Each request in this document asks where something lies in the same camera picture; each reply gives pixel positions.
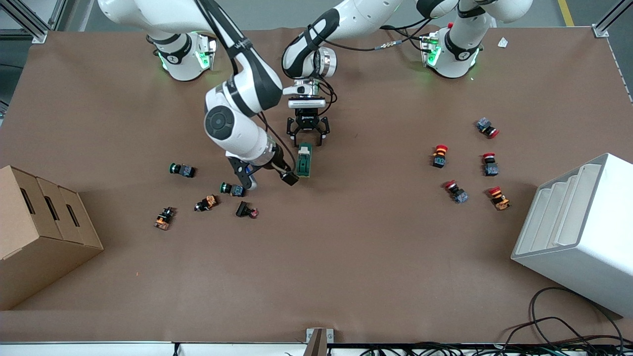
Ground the green load switch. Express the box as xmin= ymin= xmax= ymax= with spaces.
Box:
xmin=296 ymin=142 xmax=313 ymax=178

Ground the brown cardboard box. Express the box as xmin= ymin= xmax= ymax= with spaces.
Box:
xmin=0 ymin=165 xmax=104 ymax=311

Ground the white compartment box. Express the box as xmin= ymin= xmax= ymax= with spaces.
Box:
xmin=511 ymin=153 xmax=633 ymax=318

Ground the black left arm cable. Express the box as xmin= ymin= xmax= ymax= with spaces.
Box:
xmin=324 ymin=20 xmax=446 ymax=52

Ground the metal table edge bracket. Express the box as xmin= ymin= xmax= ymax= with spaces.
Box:
xmin=306 ymin=328 xmax=335 ymax=356

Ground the white table edge rail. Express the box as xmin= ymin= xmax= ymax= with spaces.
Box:
xmin=0 ymin=341 xmax=307 ymax=356

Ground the aluminium frame profile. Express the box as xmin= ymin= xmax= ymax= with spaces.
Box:
xmin=592 ymin=0 xmax=633 ymax=38
xmin=0 ymin=0 xmax=67 ymax=44

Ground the black looped floor cable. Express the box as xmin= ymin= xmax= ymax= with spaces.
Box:
xmin=528 ymin=287 xmax=625 ymax=347

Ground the black floor cable bundle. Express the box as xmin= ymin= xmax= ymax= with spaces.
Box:
xmin=361 ymin=316 xmax=633 ymax=356

